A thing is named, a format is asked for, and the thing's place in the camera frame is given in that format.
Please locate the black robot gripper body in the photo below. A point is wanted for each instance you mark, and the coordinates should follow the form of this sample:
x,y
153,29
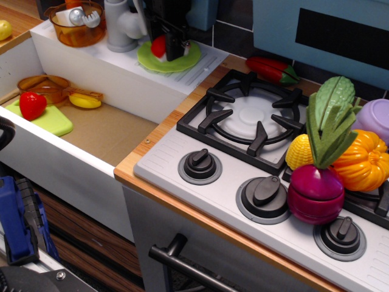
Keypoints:
x,y
172,13

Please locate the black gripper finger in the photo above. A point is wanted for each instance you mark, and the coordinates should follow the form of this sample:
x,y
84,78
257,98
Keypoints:
x,y
175,47
155,28

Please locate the red and white toy sushi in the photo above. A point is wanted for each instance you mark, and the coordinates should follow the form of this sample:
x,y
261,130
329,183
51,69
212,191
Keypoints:
x,y
159,51

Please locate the light green toy plate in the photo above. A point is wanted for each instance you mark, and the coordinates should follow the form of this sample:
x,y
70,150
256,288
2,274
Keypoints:
x,y
149,61

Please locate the grey toy faucet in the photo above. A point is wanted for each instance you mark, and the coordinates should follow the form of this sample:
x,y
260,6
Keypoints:
x,y
124,27

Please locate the white toy fork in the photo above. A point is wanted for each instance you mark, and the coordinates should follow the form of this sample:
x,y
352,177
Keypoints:
x,y
92,20

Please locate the orange transparent toy bowl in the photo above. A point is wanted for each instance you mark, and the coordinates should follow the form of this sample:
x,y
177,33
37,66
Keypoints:
x,y
78,36

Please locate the silver toy spoon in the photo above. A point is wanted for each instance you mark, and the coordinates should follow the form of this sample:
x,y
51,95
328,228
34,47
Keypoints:
x,y
76,17

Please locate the white toy block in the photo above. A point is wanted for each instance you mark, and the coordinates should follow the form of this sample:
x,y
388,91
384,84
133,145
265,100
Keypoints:
x,y
63,17

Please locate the red toy chili pepper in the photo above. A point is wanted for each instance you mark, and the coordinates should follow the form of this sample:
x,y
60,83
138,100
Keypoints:
x,y
274,71

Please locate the yellow toy lemon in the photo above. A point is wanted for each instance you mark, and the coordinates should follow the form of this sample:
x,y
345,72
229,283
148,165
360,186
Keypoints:
x,y
84,101

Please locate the orange transparent toy saucepan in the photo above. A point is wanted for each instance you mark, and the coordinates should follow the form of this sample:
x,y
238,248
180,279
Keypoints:
x,y
54,88

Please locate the left black stove knob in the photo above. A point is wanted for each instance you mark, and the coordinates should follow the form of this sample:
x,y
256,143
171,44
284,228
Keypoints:
x,y
200,167

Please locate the black stove knob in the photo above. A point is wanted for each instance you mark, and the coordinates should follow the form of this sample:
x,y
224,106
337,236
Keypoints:
x,y
341,239
263,200
200,167

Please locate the grey toy stove top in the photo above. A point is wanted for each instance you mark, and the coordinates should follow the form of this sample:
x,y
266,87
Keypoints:
x,y
292,239

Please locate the light green cutting board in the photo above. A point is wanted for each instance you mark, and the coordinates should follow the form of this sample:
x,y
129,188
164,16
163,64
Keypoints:
x,y
52,119

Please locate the red toy strawberry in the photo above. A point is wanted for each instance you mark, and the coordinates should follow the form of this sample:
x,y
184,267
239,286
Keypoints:
x,y
32,105

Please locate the black stove burner grate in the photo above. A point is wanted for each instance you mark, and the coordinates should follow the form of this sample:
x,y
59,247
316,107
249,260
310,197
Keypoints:
x,y
247,118

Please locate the yellow toy potato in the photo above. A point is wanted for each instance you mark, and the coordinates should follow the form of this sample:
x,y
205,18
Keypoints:
x,y
5,29

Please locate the white toy sink basin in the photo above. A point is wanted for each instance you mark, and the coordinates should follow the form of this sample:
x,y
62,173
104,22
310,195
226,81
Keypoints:
x,y
79,167

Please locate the yellow toy corn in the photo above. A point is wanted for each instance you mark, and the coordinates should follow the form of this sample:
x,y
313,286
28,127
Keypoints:
x,y
299,152

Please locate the blue toy microwave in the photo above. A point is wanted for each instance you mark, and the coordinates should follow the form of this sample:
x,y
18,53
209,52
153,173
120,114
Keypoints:
x,y
345,37

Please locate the green toy lettuce leaf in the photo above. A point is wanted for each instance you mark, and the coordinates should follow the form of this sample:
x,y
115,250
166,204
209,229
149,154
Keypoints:
x,y
329,117

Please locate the middle black stove knob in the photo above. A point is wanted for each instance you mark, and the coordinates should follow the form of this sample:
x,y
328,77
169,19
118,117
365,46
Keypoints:
x,y
263,200

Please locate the purple toy beet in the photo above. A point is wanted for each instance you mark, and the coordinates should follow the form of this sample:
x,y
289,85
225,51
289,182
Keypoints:
x,y
315,196

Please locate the purple toy bowl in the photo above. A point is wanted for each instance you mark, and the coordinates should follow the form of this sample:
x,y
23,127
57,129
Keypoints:
x,y
374,117

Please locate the orange toy pumpkin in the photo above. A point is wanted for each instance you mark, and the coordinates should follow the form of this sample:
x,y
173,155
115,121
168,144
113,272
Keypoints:
x,y
363,167

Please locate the blue clamp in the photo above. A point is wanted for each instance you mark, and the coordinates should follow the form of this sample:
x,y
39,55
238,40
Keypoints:
x,y
24,221

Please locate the right black stove knob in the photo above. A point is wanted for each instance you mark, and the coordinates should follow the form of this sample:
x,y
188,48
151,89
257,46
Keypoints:
x,y
341,239

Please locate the grey metal mounting base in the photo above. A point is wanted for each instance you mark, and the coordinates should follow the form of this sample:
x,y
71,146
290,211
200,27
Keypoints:
x,y
45,274

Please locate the black oven door handle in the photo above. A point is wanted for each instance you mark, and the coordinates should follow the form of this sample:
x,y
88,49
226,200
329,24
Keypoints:
x,y
169,257

